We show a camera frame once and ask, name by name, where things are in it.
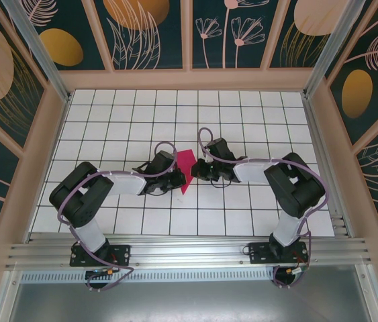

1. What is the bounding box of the wall panel with feather drawing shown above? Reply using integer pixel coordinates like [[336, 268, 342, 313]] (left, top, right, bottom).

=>
[[93, 0, 189, 71]]

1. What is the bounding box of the pink cloth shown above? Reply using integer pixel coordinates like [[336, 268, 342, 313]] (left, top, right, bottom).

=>
[[176, 148, 197, 196]]

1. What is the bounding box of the perforated metal cable duct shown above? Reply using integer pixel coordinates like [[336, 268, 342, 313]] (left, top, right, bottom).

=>
[[20, 270, 277, 283]]

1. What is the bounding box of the wall panel with yellow oval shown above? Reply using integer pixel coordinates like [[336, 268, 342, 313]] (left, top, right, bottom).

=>
[[7, 0, 114, 72]]

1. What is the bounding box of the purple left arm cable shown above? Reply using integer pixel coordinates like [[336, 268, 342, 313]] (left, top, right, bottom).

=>
[[56, 140, 178, 292]]

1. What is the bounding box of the grey metal sheet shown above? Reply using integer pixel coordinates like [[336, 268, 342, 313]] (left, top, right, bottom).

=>
[[0, 264, 378, 322]]

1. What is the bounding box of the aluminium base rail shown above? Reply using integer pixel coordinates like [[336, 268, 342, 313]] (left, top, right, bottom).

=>
[[5, 233, 374, 269]]

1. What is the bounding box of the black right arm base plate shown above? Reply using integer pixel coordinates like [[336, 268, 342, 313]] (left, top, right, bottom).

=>
[[248, 241, 309, 266]]

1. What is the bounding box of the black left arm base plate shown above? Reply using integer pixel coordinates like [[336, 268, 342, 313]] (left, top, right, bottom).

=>
[[70, 244, 132, 268]]

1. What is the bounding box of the wall panel with beige circle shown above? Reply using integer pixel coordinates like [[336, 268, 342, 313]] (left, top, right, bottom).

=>
[[268, 0, 356, 70]]

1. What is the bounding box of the aluminium side rail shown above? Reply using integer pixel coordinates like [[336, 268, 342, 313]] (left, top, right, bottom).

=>
[[301, 92, 354, 239]]

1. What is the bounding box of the wall panel with flower drawing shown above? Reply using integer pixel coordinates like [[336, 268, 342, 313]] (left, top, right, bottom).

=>
[[190, 0, 284, 71]]

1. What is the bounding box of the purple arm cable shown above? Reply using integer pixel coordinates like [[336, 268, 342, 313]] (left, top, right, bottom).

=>
[[56, 140, 178, 292], [197, 127, 330, 289]]

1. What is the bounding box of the aluminium frame post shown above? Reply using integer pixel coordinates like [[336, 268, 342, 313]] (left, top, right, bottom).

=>
[[0, 0, 72, 103], [301, 0, 366, 100]]

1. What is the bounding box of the wall panel with oval and fern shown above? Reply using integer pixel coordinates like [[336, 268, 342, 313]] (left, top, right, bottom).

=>
[[324, 0, 378, 146]]

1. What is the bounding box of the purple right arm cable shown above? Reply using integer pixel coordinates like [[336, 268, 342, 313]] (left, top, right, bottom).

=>
[[197, 127, 330, 289]]

